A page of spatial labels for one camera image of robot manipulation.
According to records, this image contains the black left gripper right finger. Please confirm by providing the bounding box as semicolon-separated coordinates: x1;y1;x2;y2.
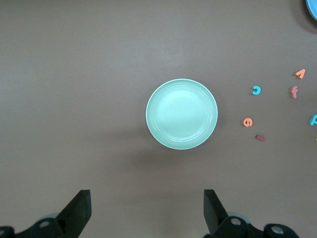
204;189;299;238

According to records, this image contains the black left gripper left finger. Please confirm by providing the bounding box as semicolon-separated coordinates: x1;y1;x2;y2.
0;189;92;238

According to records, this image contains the blue round plate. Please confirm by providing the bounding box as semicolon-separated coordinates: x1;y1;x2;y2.
305;0;317;21

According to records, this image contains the green round plate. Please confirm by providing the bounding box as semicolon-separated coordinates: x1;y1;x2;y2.
145;78;219;151

